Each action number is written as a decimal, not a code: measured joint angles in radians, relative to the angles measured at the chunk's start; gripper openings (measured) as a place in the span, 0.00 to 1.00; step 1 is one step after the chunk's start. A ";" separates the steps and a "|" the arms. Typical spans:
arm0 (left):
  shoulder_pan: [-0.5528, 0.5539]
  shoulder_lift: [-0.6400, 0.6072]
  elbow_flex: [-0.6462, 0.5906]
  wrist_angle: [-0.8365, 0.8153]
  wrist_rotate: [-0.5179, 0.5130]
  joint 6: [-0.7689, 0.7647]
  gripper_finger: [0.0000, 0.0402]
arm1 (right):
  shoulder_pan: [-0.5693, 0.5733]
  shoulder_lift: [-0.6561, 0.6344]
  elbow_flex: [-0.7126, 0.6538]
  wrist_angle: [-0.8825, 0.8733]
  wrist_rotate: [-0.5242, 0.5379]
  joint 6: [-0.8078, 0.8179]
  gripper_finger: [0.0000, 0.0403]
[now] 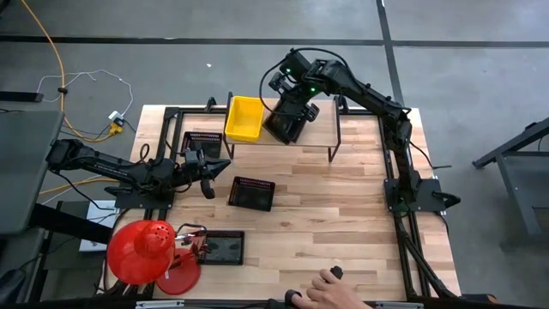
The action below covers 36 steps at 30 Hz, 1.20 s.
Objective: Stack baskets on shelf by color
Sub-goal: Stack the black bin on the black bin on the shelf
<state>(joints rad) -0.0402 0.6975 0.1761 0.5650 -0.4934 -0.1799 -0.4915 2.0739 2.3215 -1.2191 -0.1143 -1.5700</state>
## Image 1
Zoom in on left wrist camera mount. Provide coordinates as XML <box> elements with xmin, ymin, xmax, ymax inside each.
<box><xmin>200</xmin><ymin>177</ymin><xmax>216</xmax><ymax>201</ymax></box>

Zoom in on person's hand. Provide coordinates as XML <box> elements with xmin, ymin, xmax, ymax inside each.
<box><xmin>293</xmin><ymin>268</ymin><xmax>373</xmax><ymax>309</ymax></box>

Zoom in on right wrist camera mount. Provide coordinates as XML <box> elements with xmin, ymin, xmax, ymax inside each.
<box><xmin>303</xmin><ymin>102</ymin><xmax>321</xmax><ymax>124</ymax></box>

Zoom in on black orange clamp foot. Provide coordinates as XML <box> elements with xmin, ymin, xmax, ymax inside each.
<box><xmin>461</xmin><ymin>293</ymin><xmax>499</xmax><ymax>304</ymax></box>

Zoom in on orange extension cable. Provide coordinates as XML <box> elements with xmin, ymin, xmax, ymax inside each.
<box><xmin>20</xmin><ymin>0</ymin><xmax>119</xmax><ymax>142</ymax></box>

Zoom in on black desk beam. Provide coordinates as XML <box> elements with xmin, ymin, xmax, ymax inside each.
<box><xmin>27</xmin><ymin>202</ymin><xmax>113</xmax><ymax>245</ymax></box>

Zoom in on black curved bracket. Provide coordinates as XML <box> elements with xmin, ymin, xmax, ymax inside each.
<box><xmin>432</xmin><ymin>191</ymin><xmax>462</xmax><ymax>209</ymax></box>

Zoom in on red desk lamp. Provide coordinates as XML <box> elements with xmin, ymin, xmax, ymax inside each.
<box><xmin>106</xmin><ymin>219</ymin><xmax>202</xmax><ymax>296</ymax></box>

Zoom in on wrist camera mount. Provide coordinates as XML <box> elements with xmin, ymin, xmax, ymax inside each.
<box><xmin>200</xmin><ymin>177</ymin><xmax>216</xmax><ymax>201</ymax></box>
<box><xmin>303</xmin><ymin>102</ymin><xmax>321</xmax><ymax>124</ymax></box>

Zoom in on yellow cable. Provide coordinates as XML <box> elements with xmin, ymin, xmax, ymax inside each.
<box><xmin>39</xmin><ymin>176</ymin><xmax>119</xmax><ymax>197</ymax></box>

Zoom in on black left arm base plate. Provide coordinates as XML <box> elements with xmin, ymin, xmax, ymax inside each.
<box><xmin>114</xmin><ymin>174</ymin><xmax>178</xmax><ymax>210</ymax></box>

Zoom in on white booklet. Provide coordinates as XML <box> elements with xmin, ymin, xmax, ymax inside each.
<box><xmin>79</xmin><ymin>199</ymin><xmax>121</xmax><ymax>253</ymax></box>

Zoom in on grey desk black frame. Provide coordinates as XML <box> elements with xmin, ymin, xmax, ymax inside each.
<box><xmin>471</xmin><ymin>116</ymin><xmax>549</xmax><ymax>252</ymax></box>

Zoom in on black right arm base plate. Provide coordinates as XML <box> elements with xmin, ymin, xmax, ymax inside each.
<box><xmin>385</xmin><ymin>178</ymin><xmax>443</xmax><ymax>212</ymax></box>

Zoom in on black rounded object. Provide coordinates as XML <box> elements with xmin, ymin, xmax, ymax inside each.
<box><xmin>284</xmin><ymin>288</ymin><xmax>304</xmax><ymax>308</ymax></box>

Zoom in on thin white cable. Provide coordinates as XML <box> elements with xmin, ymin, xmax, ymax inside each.
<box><xmin>36</xmin><ymin>69</ymin><xmax>134</xmax><ymax>119</ymax></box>

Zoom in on black aluminium table frame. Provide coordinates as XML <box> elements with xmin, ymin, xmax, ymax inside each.
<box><xmin>145</xmin><ymin>92</ymin><xmax>462</xmax><ymax>301</ymax></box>

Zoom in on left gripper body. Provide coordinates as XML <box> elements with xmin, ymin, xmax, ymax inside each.
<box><xmin>182</xmin><ymin>144</ymin><xmax>214</xmax><ymax>180</ymax></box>

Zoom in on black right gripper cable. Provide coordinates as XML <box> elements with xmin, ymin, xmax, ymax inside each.
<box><xmin>258</xmin><ymin>45</ymin><xmax>351</xmax><ymax>119</ymax></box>

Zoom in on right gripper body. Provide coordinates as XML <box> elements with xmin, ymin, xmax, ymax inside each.
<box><xmin>269</xmin><ymin>49</ymin><xmax>317</xmax><ymax>113</ymax></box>

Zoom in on wooden shelf black metal legs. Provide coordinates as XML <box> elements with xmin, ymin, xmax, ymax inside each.
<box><xmin>222</xmin><ymin>91</ymin><xmax>343</xmax><ymax>163</ymax></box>

